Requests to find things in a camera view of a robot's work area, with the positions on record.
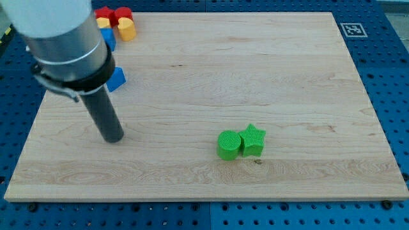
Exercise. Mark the green cylinder block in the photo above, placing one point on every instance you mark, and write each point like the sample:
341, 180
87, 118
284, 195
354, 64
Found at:
228, 145

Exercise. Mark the red star block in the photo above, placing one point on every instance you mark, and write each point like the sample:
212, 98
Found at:
107, 13

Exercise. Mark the yellow heart block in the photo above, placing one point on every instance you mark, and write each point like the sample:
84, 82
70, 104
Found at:
126, 29

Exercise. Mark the white fiducial marker tag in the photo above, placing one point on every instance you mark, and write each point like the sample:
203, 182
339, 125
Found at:
353, 30

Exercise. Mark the yellow pentagon block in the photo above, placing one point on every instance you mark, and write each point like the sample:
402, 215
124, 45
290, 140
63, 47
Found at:
103, 23

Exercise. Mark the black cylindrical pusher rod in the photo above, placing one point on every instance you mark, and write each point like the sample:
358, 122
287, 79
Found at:
103, 114

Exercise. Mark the red round block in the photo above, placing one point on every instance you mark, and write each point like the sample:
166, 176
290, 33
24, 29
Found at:
123, 12

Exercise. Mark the blue triangle block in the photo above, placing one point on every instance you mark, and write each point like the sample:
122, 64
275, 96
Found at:
116, 80

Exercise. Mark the green star block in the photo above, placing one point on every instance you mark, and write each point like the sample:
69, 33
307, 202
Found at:
252, 141

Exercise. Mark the wooden board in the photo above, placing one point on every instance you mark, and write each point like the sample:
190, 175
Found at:
191, 76

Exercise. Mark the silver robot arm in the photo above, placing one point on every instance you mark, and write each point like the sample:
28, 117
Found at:
71, 56

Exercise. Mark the blue cube block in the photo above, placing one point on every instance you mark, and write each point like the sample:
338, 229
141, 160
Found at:
109, 37

